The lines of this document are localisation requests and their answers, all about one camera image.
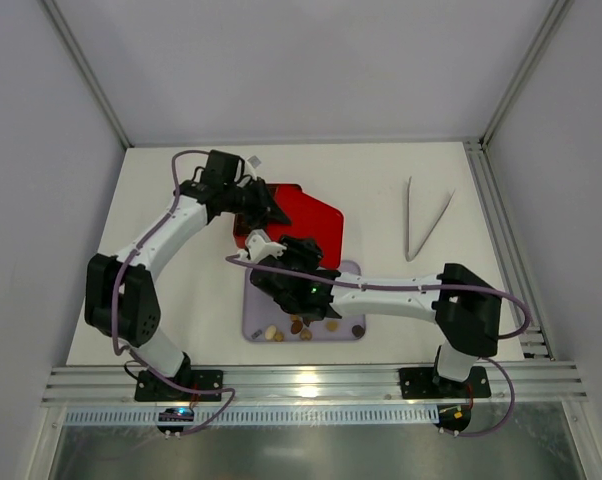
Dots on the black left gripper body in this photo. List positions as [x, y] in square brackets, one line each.
[256, 201]

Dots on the red chocolate box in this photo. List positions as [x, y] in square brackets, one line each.
[241, 230]

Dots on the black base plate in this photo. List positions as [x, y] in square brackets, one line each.
[150, 388]
[420, 383]

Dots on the dark round chocolate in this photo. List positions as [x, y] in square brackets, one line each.
[358, 331]

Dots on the aluminium mounting rail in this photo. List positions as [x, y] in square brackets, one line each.
[528, 380]

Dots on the aluminium frame left post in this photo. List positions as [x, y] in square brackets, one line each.
[74, 50]

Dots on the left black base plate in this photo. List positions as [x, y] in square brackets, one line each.
[150, 388]

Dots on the tan heart chocolate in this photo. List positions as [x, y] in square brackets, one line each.
[306, 334]

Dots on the brown leaf chocolate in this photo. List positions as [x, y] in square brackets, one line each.
[296, 327]

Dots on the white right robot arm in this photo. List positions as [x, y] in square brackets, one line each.
[457, 301]

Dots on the tan round chocolate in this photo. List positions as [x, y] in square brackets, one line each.
[332, 326]

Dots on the aluminium frame right post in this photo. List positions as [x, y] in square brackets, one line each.
[541, 40]

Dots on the lilac plastic tray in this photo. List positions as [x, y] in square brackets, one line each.
[260, 311]

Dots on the white swirl oval chocolate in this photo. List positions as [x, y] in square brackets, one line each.
[270, 332]

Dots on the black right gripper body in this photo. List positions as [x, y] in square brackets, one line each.
[285, 258]

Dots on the red box lid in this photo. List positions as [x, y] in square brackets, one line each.
[310, 218]

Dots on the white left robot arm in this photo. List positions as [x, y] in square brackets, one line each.
[121, 300]

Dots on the aluminium frame post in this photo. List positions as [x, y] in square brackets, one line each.
[74, 50]
[541, 40]

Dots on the slotted cable duct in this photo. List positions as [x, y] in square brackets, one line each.
[252, 415]

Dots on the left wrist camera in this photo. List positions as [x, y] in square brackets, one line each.
[250, 165]

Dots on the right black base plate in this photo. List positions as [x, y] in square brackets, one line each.
[420, 383]

